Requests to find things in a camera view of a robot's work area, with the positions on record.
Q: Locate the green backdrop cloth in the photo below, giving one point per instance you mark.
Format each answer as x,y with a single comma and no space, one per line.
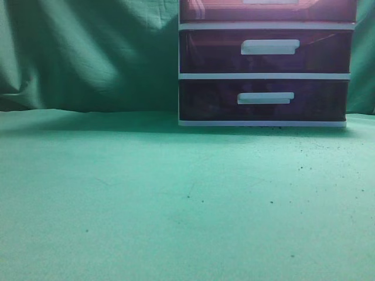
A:
104,56

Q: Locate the white plastic drawer cabinet frame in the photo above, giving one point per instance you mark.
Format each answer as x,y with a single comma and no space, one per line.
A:
263,25

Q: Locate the translucent purple drawer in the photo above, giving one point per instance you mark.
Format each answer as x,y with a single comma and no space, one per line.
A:
241,11
263,100
265,51

